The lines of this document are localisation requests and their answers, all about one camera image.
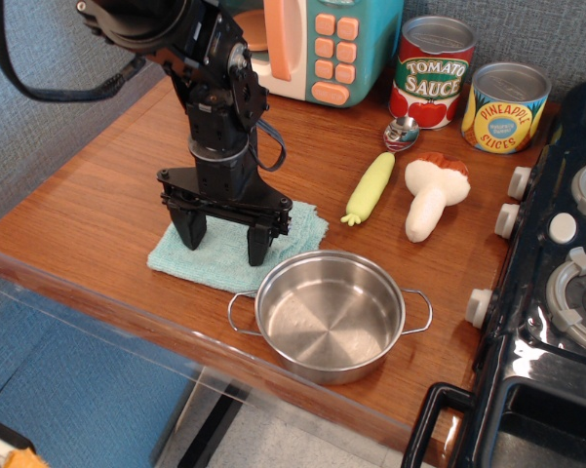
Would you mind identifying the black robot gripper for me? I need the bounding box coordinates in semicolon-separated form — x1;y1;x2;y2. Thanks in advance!
157;140;293;266

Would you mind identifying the light blue cloth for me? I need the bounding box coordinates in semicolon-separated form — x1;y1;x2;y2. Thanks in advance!
147;201;329;293

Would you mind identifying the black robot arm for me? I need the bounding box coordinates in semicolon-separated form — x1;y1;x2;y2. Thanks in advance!
77;1;293;266

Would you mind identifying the stainless steel pot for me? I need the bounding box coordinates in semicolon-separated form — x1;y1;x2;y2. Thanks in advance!
251;250;409;385

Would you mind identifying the toy microwave teal and cream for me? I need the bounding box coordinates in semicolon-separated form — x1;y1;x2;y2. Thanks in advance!
221;0;404;108

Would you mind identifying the orange plate in microwave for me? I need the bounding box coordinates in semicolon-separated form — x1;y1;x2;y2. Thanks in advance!
234;9;268;53

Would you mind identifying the plush mushroom toy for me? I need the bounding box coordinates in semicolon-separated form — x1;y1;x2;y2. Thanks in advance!
405;152;471;243

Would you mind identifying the tomato sauce can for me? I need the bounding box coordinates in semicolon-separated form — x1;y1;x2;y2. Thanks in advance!
389;16;477;130

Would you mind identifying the white stove knob middle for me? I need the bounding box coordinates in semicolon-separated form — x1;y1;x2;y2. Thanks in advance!
494;204;520;239

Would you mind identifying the white stove knob upper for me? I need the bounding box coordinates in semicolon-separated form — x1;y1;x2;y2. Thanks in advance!
507;166;531;201

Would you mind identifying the pineapple slices can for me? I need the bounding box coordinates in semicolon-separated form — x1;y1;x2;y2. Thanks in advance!
461;62;551;155

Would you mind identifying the black toy stove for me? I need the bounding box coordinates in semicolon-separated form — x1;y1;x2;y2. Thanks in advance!
403;82;586;467

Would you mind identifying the black braided cable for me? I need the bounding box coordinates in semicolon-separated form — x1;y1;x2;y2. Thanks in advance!
0;0;147;103

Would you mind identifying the spoon with green handle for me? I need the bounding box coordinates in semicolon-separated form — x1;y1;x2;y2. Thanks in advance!
340;117;420;226

